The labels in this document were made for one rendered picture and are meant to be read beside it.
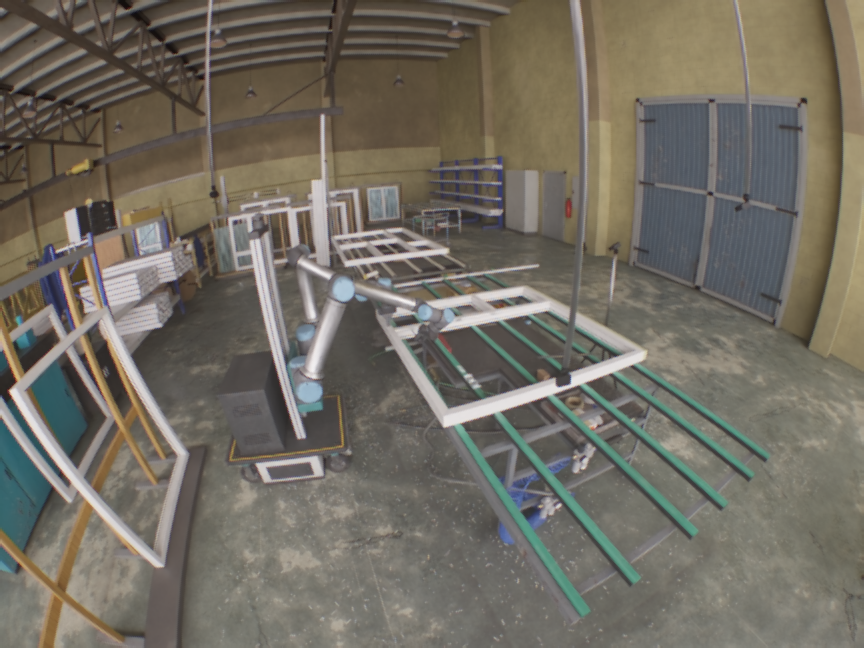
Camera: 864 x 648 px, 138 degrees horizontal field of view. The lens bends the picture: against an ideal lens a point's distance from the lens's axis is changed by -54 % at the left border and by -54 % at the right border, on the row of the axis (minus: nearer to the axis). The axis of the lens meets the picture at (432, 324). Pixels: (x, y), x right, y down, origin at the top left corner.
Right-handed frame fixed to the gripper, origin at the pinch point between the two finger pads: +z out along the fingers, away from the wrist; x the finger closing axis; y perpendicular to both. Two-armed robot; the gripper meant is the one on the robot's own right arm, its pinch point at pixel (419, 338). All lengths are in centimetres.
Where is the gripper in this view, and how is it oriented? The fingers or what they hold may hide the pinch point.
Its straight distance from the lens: 242.4
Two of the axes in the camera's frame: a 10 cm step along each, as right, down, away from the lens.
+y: 0.0, -8.2, 5.8
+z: -5.8, 4.7, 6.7
